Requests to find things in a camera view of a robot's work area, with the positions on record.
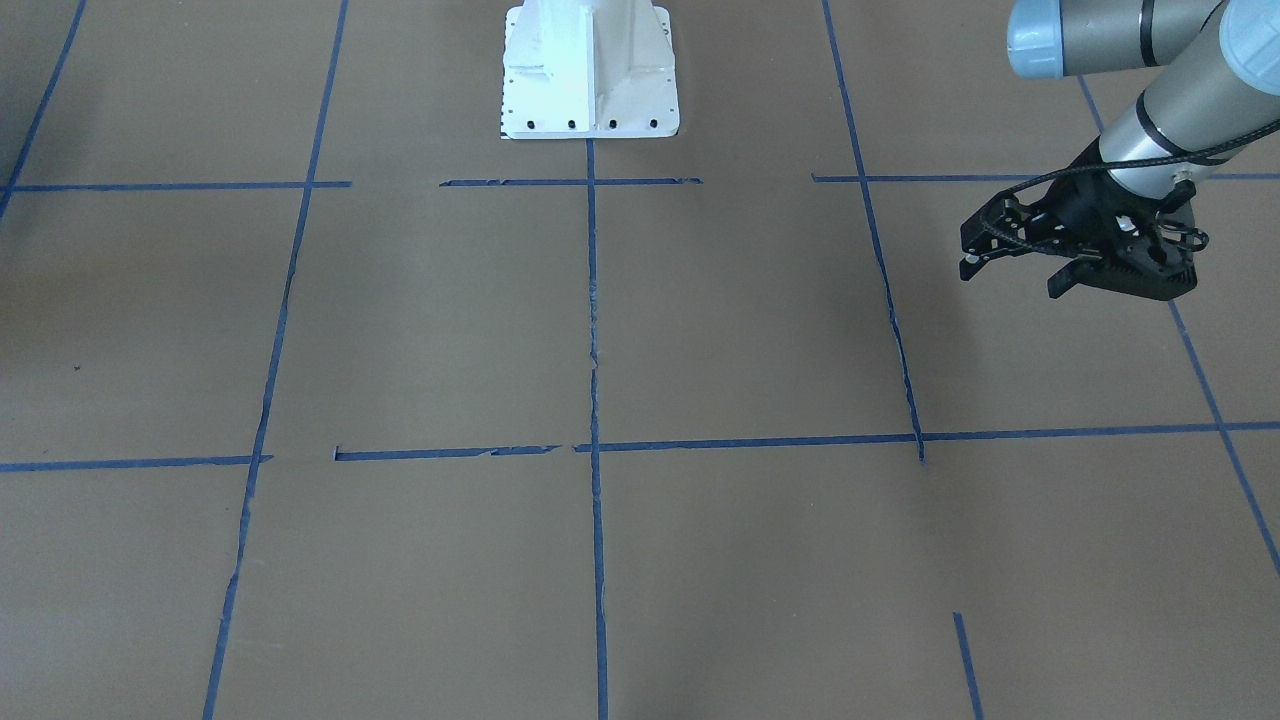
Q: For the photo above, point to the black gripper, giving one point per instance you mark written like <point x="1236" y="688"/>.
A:
<point x="1076" y="208"/>

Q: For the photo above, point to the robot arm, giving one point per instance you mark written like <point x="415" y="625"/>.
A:
<point x="1215" y="92"/>

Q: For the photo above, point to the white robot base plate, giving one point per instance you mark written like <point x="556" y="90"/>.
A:
<point x="589" y="69"/>

